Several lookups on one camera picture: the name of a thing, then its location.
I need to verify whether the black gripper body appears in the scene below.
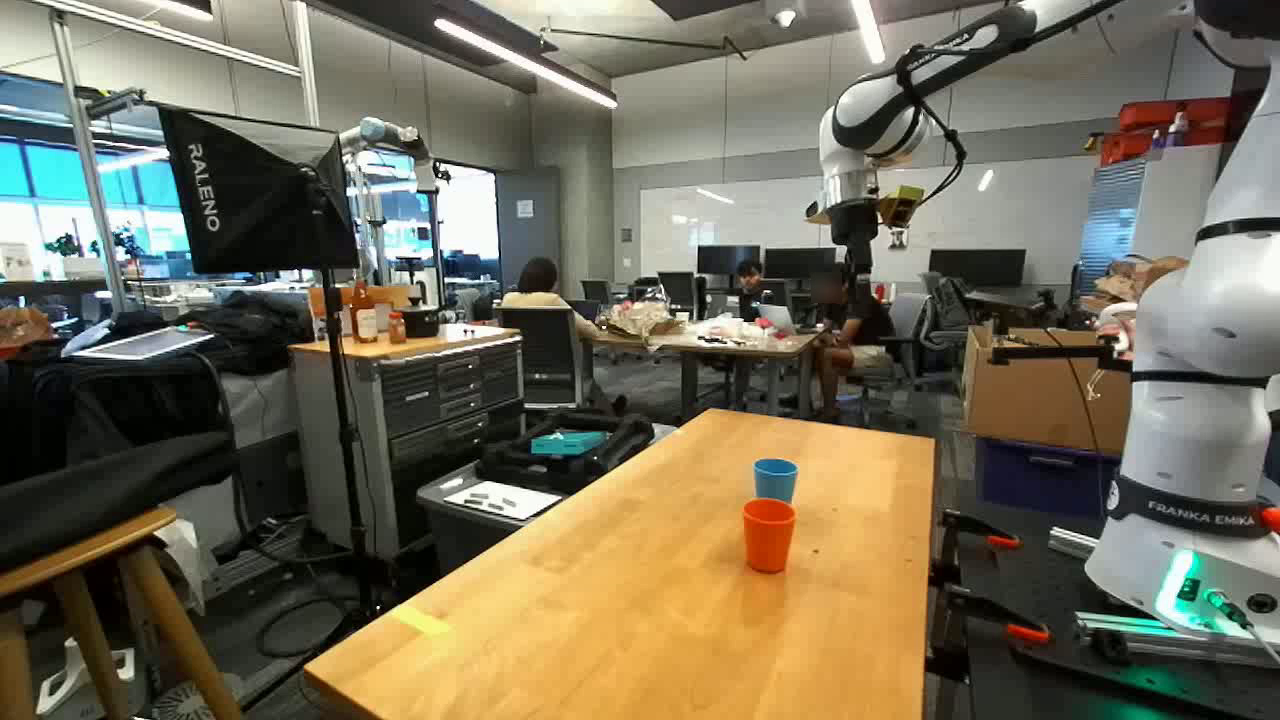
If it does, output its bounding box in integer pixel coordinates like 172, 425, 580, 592
828, 194, 884, 253

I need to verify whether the blue plastic cup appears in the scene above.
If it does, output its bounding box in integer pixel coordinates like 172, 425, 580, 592
751, 457, 799, 507

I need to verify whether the orange plastic cup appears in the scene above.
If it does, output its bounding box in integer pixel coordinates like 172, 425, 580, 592
742, 495, 799, 580

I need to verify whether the black computer monitor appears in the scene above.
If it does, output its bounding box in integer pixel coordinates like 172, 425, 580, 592
692, 239, 766, 280
762, 243, 840, 283
923, 243, 1031, 294

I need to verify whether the seated person black shirt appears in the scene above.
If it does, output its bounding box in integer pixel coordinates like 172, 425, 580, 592
806, 258, 906, 425

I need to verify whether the seated person dark hair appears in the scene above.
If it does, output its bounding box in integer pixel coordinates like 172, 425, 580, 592
723, 257, 795, 333

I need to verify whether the grey office chair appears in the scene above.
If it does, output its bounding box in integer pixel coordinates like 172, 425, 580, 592
909, 267, 982, 391

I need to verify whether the white whiteboard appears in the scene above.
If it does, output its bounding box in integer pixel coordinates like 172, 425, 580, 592
634, 152, 1104, 290

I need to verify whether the background work table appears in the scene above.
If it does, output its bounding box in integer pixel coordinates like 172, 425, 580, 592
597, 316, 822, 421

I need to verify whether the cardboard box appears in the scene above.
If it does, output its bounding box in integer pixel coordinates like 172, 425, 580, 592
960, 321, 1142, 465

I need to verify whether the blue storage bin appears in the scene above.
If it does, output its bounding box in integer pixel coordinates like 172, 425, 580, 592
974, 431, 1124, 523

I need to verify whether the seated person yellow shirt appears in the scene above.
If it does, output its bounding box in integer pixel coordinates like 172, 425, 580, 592
497, 253, 609, 353

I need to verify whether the black office chair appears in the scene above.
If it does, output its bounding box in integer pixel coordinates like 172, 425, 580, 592
492, 302, 588, 413

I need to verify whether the red sign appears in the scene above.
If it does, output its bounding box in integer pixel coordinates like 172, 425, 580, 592
1097, 91, 1240, 171

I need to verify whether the black bag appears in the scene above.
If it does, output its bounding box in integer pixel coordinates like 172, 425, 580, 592
474, 409, 659, 495

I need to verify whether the long ceiling light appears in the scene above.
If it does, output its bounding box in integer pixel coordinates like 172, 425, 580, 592
429, 11, 624, 114

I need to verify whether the grey plastic case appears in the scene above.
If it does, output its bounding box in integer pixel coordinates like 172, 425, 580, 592
413, 459, 570, 574

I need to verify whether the grey drawer tool cabinet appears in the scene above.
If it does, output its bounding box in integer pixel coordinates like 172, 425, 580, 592
288, 321, 528, 562

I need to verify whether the black light stand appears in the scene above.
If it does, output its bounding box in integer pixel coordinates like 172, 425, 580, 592
309, 171, 386, 613

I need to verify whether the yellow tape strip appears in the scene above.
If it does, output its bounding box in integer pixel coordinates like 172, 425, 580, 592
390, 604, 460, 642

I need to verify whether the black backpack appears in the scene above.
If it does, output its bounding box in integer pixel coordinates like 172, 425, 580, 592
196, 289, 319, 381

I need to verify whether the black softbox light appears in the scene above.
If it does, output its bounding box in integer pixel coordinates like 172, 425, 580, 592
157, 104, 365, 280

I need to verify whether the silver laptop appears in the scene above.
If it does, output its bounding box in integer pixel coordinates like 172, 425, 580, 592
66, 321, 222, 369

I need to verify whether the metal pole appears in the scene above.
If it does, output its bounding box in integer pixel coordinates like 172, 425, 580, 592
49, 9, 134, 321

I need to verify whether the black cloth cover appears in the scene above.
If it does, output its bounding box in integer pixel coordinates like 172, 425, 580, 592
0, 340, 250, 574

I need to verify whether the wooden stool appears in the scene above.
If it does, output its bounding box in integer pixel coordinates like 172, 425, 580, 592
0, 504, 253, 720

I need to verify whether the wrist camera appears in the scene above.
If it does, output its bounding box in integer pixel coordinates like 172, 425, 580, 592
878, 183, 928, 253

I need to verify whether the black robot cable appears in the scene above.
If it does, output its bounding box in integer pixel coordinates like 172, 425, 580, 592
891, 34, 974, 209

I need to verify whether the orange handled clamp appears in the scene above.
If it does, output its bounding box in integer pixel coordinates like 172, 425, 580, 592
935, 507, 1030, 561
928, 580, 1062, 661

